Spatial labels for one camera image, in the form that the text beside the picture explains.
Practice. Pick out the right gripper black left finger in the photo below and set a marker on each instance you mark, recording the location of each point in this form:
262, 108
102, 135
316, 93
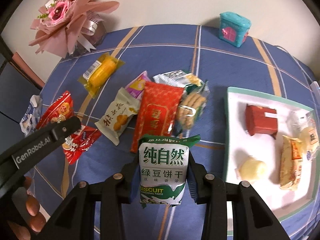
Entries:
74, 218

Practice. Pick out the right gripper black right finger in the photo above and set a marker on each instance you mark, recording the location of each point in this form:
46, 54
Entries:
252, 218

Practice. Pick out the pale yellow jelly cup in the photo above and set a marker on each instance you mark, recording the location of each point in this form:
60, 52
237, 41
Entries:
251, 170

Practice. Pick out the red cartoon snack packet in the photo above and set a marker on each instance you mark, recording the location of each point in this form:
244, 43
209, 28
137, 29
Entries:
75, 137

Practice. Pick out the green white biscuit packet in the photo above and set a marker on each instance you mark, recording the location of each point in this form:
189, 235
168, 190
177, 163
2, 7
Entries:
163, 163

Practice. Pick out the beige pastry snack packet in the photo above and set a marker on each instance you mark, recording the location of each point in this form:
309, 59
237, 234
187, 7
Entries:
117, 116

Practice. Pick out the red gold patterned snack packet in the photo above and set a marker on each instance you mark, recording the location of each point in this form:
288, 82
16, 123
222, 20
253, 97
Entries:
157, 111

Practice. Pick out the pink purple snack packet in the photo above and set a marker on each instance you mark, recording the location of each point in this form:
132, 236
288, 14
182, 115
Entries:
136, 87

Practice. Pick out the left hand fingers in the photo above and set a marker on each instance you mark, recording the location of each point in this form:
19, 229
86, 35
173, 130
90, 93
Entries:
29, 207

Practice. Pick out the blue white torn wrapper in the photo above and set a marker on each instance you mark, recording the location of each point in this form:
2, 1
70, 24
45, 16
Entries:
32, 115

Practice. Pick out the yellow orange snack packet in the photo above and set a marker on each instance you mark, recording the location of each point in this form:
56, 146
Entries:
291, 163

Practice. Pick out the white tray with green rim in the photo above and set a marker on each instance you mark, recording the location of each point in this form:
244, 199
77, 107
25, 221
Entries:
298, 211

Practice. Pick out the dark red wrapped block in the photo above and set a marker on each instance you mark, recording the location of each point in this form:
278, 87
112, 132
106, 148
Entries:
261, 120

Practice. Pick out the clear packet white bun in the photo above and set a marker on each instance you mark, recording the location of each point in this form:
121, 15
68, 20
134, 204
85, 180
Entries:
305, 129

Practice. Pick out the green clear cracker packet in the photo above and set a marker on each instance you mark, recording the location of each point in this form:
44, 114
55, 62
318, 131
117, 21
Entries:
191, 107

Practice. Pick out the blue plaid tablecloth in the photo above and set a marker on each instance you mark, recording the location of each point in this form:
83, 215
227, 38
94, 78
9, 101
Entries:
255, 65

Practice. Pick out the pink paper flower bouquet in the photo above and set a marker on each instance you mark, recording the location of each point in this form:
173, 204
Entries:
64, 25

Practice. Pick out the white green cookie packet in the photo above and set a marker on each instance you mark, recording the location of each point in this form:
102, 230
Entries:
178, 78

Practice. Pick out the teal toy house box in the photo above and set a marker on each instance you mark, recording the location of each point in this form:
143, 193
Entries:
233, 28

